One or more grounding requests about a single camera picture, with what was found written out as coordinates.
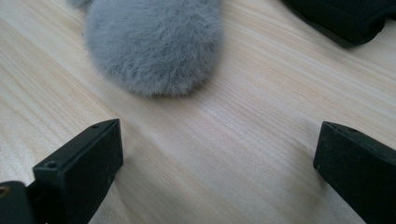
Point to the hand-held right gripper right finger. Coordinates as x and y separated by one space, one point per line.
361 174

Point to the gray fuzzy mitten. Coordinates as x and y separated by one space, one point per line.
155 46

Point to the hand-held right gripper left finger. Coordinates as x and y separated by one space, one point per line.
77 174

